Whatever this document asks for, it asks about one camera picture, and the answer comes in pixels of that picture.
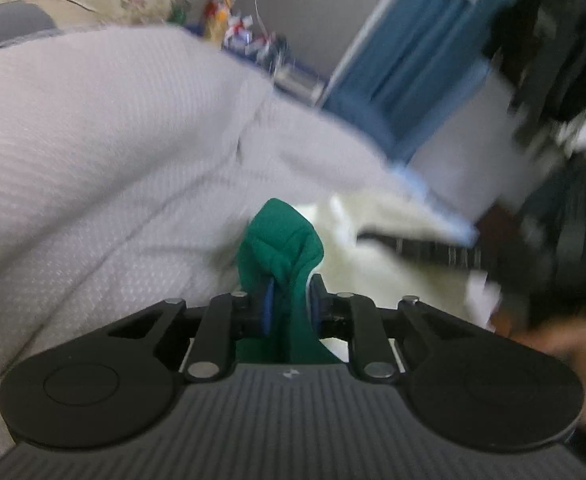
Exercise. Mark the grey pillow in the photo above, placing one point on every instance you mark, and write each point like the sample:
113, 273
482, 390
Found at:
3, 22

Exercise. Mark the green hoodie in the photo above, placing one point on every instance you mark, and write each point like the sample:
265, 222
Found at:
278, 240

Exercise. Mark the black clothes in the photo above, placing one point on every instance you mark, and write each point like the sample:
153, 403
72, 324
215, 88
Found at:
558, 25

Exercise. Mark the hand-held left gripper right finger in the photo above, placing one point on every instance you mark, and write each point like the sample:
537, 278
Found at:
315, 310

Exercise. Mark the grey bed cover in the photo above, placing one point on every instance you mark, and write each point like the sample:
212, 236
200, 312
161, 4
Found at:
98, 160

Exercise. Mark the blue curtain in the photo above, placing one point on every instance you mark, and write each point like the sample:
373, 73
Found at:
413, 45

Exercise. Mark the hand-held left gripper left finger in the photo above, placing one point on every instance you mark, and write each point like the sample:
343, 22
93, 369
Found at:
268, 310

